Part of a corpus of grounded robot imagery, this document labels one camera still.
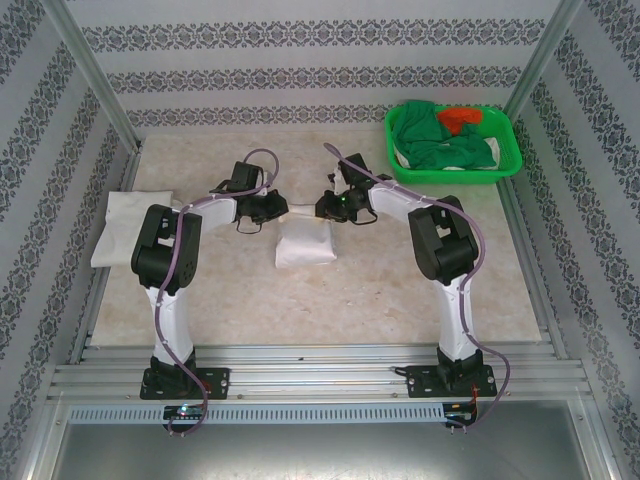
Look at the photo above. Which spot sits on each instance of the green plastic basket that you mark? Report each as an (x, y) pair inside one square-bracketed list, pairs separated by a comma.
[(450, 177)]

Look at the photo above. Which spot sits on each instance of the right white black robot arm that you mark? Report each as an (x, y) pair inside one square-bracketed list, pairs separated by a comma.
[(455, 325)]

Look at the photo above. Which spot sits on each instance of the green t-shirt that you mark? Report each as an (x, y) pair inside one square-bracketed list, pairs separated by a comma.
[(425, 135)]

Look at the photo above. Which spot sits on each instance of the folded white t-shirt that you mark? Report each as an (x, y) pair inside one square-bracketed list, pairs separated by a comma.
[(120, 225)]

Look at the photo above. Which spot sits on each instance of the orange t-shirt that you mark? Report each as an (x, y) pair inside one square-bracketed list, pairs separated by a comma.
[(457, 119)]

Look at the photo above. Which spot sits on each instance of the small circuit board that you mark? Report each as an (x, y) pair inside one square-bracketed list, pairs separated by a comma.
[(185, 411), (462, 412)]

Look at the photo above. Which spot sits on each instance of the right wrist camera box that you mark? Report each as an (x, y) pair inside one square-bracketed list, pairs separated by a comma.
[(336, 181)]

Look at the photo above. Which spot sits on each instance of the aluminium side rail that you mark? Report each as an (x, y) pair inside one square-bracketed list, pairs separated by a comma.
[(127, 175), (525, 250)]

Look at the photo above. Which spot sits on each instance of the aluminium mounting rail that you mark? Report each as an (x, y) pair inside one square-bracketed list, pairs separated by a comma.
[(320, 375)]

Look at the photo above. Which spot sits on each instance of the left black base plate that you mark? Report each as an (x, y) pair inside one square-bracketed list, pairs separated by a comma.
[(220, 382)]

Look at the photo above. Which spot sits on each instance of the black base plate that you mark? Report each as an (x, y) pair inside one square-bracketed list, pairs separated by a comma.
[(220, 382), (417, 382)]

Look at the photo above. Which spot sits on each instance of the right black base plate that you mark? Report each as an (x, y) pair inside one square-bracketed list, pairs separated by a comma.
[(417, 382)]

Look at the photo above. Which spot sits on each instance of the aluminium frame post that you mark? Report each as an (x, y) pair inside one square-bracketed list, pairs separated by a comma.
[(540, 65), (95, 75)]

